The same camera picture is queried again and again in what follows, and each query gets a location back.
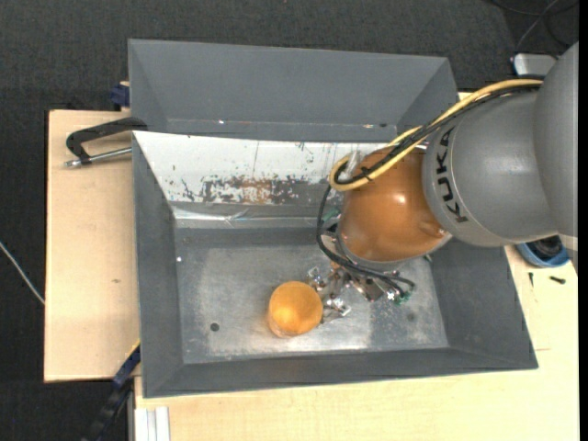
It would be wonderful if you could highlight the pale wood flat board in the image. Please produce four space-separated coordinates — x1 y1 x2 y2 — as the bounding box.
43 108 141 383

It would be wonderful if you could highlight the orange fruit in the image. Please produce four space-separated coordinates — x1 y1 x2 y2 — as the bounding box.
267 280 324 339

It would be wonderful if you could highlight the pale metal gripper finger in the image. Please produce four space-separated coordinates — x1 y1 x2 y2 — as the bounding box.
306 266 333 293
321 294 353 326

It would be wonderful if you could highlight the grey metal bin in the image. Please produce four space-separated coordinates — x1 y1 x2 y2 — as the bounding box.
127 38 539 399

